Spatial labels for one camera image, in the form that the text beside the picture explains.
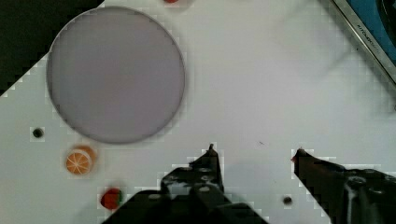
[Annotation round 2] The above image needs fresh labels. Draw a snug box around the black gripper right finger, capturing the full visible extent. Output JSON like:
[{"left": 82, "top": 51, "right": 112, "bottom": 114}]
[{"left": 291, "top": 148, "right": 396, "bottom": 224}]

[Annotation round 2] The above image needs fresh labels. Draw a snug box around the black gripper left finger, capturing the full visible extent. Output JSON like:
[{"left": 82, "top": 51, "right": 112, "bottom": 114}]
[{"left": 102, "top": 146, "right": 268, "bottom": 224}]

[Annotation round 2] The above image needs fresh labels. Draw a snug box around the red strawberry toy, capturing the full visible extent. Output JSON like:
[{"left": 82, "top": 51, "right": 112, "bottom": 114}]
[
  {"left": 100, "top": 188, "right": 123, "bottom": 210},
  {"left": 163, "top": 0, "right": 179, "bottom": 4}
]

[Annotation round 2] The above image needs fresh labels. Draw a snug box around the orange slice toy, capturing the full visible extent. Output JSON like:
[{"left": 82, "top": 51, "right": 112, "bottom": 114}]
[{"left": 64, "top": 146, "right": 96, "bottom": 175}]

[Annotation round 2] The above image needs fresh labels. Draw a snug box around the grey round plate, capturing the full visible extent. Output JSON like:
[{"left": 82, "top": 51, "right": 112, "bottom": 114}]
[{"left": 46, "top": 7, "right": 186, "bottom": 144}]

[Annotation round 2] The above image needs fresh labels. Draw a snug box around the black toaster oven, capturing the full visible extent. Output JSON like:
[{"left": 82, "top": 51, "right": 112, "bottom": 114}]
[{"left": 329, "top": 0, "right": 396, "bottom": 83}]

